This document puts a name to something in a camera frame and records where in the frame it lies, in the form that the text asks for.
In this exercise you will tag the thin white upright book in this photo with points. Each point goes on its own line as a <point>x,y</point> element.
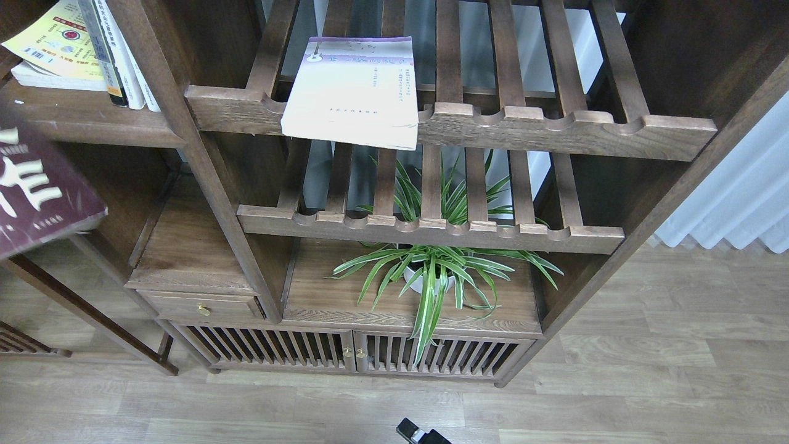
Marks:
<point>150,101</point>

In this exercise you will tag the brass drawer knob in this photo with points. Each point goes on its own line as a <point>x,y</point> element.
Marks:
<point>203,310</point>

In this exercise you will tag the white plant pot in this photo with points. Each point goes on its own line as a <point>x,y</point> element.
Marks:
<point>415,278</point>

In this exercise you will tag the white curtain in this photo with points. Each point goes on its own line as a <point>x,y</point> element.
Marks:
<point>745,198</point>

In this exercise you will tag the dark wooden bookshelf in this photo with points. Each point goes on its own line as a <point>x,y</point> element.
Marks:
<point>579,126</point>

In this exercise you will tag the green yellow paperback book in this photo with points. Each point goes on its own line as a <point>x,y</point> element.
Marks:
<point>57,52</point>

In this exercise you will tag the dark spine upright book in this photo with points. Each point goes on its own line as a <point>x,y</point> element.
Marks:
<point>103,54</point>

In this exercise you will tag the maroon thick book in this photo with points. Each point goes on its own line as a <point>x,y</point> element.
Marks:
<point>43,197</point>

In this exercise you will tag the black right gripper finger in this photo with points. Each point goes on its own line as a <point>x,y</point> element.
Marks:
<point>416,435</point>

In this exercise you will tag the white purple paperback book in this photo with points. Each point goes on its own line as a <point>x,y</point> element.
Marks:
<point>357,91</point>

